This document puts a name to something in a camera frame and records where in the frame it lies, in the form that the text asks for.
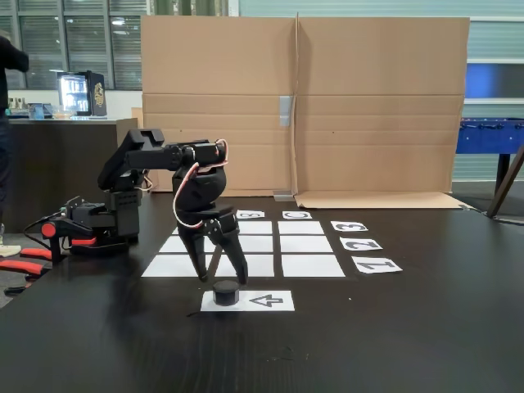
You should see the black hexagonal token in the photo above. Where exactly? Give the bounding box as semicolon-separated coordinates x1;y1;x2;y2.
212;279;241;307

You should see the white nine-square grid sheet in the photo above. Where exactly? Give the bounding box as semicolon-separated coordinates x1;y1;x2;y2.
141;220;347;278

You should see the white arrow paper sheet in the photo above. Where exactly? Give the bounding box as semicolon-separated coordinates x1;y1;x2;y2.
200;290;296;313

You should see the black orange bar clamp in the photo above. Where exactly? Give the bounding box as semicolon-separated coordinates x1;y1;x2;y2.
38;219;132;267
0;246;54;296

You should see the paper sheet number 3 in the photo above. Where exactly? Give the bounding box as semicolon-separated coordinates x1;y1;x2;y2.
330;220;368;233

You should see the paper sheet number 2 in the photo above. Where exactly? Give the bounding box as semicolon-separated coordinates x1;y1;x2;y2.
339;237;384;251

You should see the large brown cardboard sheet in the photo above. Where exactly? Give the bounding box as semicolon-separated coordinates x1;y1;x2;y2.
140;15;299;197
293;11;474;210

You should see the paper sheet number 1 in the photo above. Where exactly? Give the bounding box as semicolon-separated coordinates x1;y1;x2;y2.
351;257;403;274

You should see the dark wooden counter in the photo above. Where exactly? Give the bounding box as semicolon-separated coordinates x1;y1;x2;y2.
7;117;140;234

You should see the black mini fridge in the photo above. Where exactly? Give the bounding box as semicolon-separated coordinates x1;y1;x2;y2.
56;70;110;118

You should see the person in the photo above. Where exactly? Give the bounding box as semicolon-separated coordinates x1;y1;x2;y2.
0;34;30;259

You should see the blue foosball table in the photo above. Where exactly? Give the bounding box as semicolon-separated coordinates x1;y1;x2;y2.
454;117;524;193

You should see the brown wooden leg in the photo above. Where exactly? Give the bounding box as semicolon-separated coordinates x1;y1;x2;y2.
486;145;524;219

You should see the red white servo wire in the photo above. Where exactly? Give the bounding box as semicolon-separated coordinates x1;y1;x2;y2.
171;138;229;230

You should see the black power cable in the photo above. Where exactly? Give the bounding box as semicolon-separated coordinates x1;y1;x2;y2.
23;212;69;251

